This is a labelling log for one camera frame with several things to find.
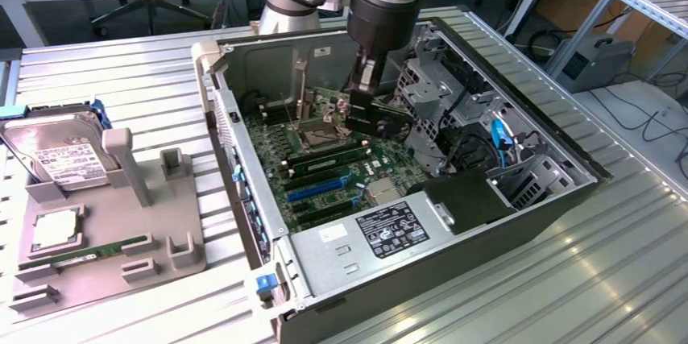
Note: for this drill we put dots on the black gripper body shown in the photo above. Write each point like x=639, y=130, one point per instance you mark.
x=384, y=21

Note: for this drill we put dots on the black and green graphics card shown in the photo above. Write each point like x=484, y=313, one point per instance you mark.
x=387, y=122

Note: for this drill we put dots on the thin metal locking lever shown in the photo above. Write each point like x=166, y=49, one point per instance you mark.
x=288, y=112

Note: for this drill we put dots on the silver perforated drive cage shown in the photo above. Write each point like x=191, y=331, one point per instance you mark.
x=435, y=90

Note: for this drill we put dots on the CPU socket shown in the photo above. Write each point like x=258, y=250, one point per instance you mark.
x=320, y=138

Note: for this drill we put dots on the black RAM slot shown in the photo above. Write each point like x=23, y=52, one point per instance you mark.
x=279, y=119
x=344, y=147
x=276, y=109

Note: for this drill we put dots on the green motherboard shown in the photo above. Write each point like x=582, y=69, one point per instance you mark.
x=390, y=150

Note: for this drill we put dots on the green RAM stick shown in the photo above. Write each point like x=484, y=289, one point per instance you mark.
x=80, y=256
x=328, y=163

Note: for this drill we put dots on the black expansion slot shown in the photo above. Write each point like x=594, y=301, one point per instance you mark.
x=312, y=181
x=328, y=215

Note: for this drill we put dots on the blue expansion slot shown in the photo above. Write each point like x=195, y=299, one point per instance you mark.
x=318, y=191

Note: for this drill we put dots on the silver chipset heatsink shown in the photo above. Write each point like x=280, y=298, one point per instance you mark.
x=384, y=193

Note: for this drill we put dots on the black office chair base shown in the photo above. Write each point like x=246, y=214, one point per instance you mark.
x=154, y=1

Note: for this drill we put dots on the silver disk bay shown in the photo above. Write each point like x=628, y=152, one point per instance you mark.
x=532, y=187

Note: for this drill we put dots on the grey power supply with label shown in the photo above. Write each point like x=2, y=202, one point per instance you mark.
x=323, y=263

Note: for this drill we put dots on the blue case latch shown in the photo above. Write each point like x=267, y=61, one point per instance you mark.
x=266, y=283

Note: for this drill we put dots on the grey parts rack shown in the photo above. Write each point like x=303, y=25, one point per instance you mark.
x=107, y=219

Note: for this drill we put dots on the silver hard disk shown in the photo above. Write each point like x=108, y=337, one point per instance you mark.
x=54, y=138

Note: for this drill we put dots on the open black PC case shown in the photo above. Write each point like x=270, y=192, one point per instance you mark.
x=376, y=312

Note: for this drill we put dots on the blue disk carrier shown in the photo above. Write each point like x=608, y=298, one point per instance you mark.
x=14, y=112

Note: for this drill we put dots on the silver CPU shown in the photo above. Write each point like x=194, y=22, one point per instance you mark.
x=54, y=229

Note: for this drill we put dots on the aluminium frame table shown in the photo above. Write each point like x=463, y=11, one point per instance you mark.
x=644, y=1

